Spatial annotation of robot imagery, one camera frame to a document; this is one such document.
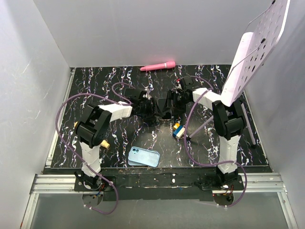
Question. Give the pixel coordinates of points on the toy figure with blue body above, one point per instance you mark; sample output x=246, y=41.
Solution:
x=178, y=131

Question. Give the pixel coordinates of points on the aluminium frame rail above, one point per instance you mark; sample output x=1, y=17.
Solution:
x=52, y=195

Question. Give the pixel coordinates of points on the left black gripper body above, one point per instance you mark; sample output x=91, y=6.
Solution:
x=145, y=109

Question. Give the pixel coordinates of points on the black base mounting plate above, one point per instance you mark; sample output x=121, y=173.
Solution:
x=148, y=183

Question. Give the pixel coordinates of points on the black phone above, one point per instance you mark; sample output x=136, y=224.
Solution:
x=165, y=106

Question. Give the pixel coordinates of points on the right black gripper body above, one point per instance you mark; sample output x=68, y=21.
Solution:
x=180, y=102

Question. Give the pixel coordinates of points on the light blue phone case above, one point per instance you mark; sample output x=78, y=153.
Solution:
x=132, y=163

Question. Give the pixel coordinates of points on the beige wooden toy piece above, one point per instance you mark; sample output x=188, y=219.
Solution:
x=104, y=143

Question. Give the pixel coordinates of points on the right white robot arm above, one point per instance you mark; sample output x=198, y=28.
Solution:
x=228, y=118

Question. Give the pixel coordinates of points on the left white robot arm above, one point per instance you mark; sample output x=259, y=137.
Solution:
x=95, y=121

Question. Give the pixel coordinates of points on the pink microphone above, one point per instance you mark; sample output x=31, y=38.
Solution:
x=165, y=65

